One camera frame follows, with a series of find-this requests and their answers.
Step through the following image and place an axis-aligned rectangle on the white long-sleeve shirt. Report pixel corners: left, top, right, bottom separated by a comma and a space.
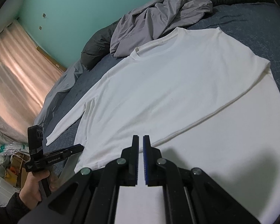
46, 28, 280, 223

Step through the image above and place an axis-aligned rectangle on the person's left hand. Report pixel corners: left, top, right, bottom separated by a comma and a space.
19, 170, 59, 210

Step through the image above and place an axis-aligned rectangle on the plastic bags clutter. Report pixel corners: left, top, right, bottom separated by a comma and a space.
0, 143, 30, 189

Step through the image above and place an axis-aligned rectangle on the light grey blanket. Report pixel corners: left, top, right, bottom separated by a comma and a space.
34, 59, 85, 129

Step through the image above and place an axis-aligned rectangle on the pink curtain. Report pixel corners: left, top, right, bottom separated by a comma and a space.
0, 21, 62, 143

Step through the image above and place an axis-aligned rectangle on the light grey crumpled sheet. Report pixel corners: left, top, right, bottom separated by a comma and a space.
110, 0, 213, 58

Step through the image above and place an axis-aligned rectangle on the dark blue bed cover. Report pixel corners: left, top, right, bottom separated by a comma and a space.
43, 3, 280, 174

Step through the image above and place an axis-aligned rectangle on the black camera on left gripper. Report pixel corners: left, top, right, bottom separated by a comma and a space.
28, 125, 43, 161

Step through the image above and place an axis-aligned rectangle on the wooden window frame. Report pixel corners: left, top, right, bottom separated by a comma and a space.
36, 46, 67, 72

